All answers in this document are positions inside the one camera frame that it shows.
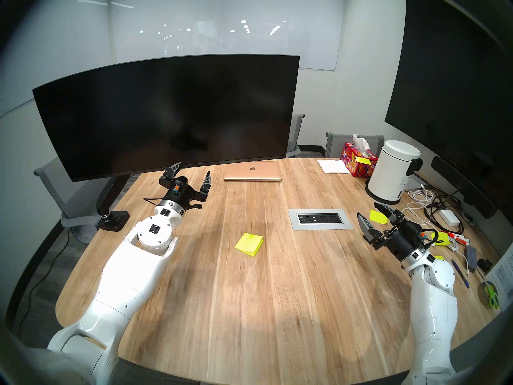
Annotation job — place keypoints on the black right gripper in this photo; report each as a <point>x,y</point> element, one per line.
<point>400,244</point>

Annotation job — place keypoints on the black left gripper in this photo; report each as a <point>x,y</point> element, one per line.
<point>178,189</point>

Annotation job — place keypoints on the yellow sticky note pad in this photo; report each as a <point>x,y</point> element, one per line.
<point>249,244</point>

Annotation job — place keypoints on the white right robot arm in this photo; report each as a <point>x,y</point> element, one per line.
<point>435,308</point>

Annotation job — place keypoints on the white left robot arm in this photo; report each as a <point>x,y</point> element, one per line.
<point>128,276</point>

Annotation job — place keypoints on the yellow note on tissue box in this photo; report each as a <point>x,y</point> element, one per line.
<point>362,160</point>

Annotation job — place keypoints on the curved black monitor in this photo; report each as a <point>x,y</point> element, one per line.
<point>160,115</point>

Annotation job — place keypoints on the white pedal trash can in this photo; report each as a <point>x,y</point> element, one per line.
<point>390,171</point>

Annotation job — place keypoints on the silver table outlet panel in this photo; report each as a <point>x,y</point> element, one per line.
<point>320,219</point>

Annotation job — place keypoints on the red floral tissue box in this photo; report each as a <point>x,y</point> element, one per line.
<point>354,163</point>

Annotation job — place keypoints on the gold closed laptop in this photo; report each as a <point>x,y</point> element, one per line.
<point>252,171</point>

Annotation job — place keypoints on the white paper napkin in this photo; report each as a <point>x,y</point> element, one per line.
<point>332,166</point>

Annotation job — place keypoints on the white power adapter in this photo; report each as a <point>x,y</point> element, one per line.
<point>449,217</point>

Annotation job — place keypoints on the red and white marker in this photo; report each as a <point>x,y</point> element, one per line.
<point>459,239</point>

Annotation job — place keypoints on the grey mesh office chair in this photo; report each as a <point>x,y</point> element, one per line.
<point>56,187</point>
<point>336,143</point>
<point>295,131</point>

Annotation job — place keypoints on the black video sound bar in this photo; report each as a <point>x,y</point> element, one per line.
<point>461,183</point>

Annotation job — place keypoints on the blue pen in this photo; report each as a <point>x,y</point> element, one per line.
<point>461,274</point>

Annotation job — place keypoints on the grey whiteboard eraser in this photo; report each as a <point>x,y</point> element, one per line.
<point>471,259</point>

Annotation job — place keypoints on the small black clip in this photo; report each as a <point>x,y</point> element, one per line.
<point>484,264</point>

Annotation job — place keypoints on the white printed paper sheet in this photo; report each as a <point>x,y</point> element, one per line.
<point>505,276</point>

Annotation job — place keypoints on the large black wall television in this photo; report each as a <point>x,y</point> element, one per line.
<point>453,87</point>

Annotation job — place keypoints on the glass wall whiteboard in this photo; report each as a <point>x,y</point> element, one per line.
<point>280,27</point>

